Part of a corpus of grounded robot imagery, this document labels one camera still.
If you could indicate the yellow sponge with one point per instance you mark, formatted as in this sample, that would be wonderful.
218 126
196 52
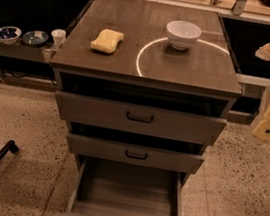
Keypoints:
107 41

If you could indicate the middle grey drawer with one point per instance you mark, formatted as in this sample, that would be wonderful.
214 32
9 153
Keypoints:
112 150

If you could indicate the grey drawer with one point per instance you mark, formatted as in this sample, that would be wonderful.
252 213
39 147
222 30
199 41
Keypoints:
170 124
108 188
112 150

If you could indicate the grey three-drawer cabinet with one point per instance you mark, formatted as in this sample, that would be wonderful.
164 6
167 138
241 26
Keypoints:
145 69

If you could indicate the bottom grey drawer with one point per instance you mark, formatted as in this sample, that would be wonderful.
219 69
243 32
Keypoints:
108 188

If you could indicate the top grey drawer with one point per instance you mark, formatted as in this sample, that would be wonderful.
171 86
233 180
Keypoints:
170 124

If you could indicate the white bowl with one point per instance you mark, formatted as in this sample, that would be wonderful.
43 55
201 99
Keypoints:
182 34

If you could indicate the white paper cup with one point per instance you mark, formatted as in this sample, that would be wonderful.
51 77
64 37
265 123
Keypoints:
59 36

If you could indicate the dark blue plate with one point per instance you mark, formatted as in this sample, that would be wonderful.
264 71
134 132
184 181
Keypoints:
35 38

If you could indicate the blue patterned bowl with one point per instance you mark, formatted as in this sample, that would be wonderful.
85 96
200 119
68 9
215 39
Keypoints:
9 35

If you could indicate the low side shelf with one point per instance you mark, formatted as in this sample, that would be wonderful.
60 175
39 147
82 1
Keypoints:
29 53

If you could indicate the black drawer handle top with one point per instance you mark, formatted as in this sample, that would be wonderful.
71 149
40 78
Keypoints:
135 117

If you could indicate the black drawer handle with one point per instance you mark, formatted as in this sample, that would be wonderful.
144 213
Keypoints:
136 156
135 117

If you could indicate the black drawer handle middle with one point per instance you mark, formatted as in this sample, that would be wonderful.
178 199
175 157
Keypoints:
136 156

